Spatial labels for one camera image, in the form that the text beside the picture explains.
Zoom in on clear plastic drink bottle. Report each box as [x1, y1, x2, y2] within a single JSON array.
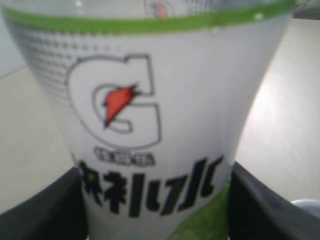
[[0, 0, 295, 240]]

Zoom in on white plastic tray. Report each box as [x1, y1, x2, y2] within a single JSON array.
[[291, 199, 320, 219]]

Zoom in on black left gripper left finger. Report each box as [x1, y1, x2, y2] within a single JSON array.
[[0, 167, 88, 240]]

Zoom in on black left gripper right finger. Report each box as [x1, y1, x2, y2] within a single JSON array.
[[228, 163, 320, 240]]

